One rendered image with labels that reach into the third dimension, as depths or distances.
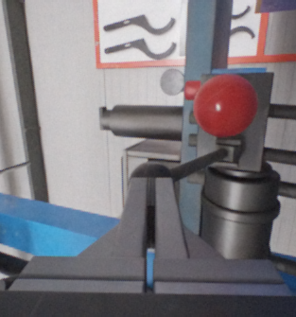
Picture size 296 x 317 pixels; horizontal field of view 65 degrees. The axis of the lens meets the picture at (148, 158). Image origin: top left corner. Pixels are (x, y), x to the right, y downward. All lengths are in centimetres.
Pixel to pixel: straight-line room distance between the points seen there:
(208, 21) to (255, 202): 29
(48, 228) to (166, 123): 77
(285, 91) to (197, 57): 186
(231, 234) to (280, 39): 203
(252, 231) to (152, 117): 28
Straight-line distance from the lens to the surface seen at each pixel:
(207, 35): 43
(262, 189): 34
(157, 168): 16
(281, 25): 230
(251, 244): 38
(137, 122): 49
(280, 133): 229
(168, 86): 45
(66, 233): 104
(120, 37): 253
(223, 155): 27
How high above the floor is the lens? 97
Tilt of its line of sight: 20 degrees up
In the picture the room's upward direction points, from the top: 84 degrees counter-clockwise
